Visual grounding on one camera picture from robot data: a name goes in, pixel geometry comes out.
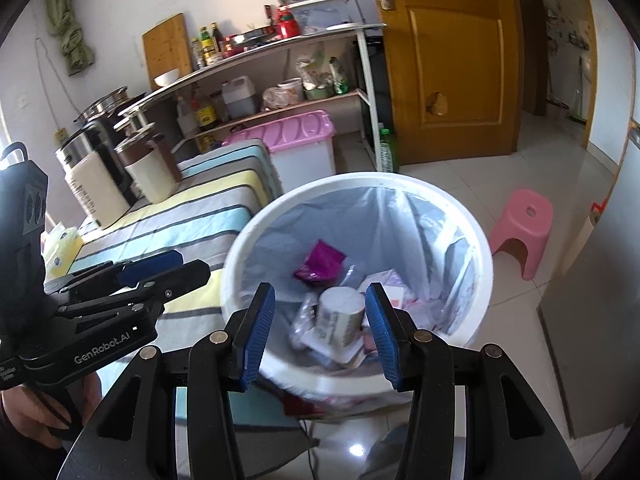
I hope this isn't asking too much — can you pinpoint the magenta snack wrapper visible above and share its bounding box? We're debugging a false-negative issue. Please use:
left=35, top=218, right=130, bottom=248
left=292, top=240, right=347, bottom=286

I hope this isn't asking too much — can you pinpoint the printed snack bag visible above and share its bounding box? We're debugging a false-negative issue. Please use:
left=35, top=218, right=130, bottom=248
left=295, top=50, right=336, bottom=91

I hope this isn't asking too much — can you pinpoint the green soda bottle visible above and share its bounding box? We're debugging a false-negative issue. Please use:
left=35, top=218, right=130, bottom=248
left=376, top=127, right=401, bottom=173

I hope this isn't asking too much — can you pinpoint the white paper cup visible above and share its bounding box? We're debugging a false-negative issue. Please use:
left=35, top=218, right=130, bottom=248
left=312, top=286, right=366, bottom=356

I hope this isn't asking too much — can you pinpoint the black cable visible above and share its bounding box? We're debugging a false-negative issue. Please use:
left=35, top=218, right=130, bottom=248
left=299, top=417, right=321, bottom=480

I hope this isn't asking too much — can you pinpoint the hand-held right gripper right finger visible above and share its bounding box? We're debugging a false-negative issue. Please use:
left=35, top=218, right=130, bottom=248
left=364, top=282, right=583, bottom=480

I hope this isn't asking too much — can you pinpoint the wooden cutting board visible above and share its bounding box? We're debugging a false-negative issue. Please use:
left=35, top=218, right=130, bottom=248
left=142, top=12, right=195, bottom=92

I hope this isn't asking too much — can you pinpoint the person's left hand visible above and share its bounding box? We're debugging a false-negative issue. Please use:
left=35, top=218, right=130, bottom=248
left=0, top=375, right=103, bottom=453

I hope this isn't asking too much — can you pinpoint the wooden door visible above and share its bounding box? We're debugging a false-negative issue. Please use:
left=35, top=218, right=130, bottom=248
left=367, top=0, right=523, bottom=166

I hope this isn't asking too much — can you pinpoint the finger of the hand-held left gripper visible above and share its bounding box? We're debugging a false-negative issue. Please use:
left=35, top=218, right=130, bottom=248
left=55, top=259, right=212, bottom=322
left=44, top=250, right=184, bottom=296

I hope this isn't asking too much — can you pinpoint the grey metal cabinet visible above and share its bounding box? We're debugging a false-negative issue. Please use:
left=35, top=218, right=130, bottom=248
left=537, top=115, right=640, bottom=441

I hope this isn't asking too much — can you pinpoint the yellow label dark bottle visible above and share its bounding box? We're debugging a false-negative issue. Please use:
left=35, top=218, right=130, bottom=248
left=192, top=87, right=218, bottom=131

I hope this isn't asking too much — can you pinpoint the red plastic jug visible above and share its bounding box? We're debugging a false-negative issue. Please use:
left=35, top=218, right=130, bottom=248
left=276, top=5, right=301, bottom=38

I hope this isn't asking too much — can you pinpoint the yellow tissue pack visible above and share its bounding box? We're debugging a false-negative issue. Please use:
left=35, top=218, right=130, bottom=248
left=44, top=225, right=83, bottom=267

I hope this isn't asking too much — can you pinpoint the clear storage box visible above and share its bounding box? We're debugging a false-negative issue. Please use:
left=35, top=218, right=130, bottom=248
left=287, top=0, right=348, bottom=31

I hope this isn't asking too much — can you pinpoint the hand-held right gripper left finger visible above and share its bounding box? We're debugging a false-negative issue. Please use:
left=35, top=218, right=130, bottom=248
left=55, top=282, right=277, bottom=480

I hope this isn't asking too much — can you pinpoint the translucent plastic bin liner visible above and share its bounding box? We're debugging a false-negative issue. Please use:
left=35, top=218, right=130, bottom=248
left=245, top=185, right=476, bottom=351

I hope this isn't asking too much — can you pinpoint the white plastic tub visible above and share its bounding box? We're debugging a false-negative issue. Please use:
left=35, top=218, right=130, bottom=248
left=277, top=77, right=304, bottom=108

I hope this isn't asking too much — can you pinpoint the pink lid storage box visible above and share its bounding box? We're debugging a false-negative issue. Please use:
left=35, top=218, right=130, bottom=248
left=222, top=109, right=337, bottom=193

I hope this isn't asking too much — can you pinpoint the white trash bin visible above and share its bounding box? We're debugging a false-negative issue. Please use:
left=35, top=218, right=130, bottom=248
left=220, top=172, right=496, bottom=401

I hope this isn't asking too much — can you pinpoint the beige jug with brown band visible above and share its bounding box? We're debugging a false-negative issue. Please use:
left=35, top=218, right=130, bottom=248
left=115, top=127, right=183, bottom=206

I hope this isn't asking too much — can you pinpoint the pink plastic stool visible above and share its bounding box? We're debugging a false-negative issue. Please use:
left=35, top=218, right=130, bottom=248
left=489, top=189, right=555, bottom=281

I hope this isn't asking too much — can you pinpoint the clear plastic bottle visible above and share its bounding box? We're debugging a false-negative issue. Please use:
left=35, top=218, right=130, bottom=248
left=175, top=95, right=197, bottom=136

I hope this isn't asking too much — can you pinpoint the green hanging cloth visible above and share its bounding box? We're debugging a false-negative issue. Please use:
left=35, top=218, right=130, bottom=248
left=45, top=0, right=96, bottom=77

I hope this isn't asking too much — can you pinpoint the white soy milk maker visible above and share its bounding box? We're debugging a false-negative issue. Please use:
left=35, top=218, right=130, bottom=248
left=55, top=120, right=142, bottom=229

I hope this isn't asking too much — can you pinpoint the white metal shelf rack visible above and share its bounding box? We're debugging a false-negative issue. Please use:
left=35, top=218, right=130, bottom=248
left=117, top=22, right=388, bottom=173

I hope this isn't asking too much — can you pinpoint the clear crinkled plastic wrapper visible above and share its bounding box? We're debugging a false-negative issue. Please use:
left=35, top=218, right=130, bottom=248
left=287, top=292, right=321, bottom=351

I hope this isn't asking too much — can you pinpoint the steel steamer pot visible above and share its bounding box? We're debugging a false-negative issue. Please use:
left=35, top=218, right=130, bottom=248
left=75, top=86, right=131, bottom=123

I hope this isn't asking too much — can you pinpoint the white oil jug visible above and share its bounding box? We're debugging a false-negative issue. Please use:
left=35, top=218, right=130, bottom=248
left=221, top=76, right=257, bottom=121

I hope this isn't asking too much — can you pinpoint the steel pan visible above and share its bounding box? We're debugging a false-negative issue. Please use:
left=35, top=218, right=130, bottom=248
left=235, top=25, right=281, bottom=46

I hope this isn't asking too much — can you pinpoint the green packet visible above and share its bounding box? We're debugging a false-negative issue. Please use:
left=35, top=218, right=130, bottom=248
left=327, top=56, right=351, bottom=95

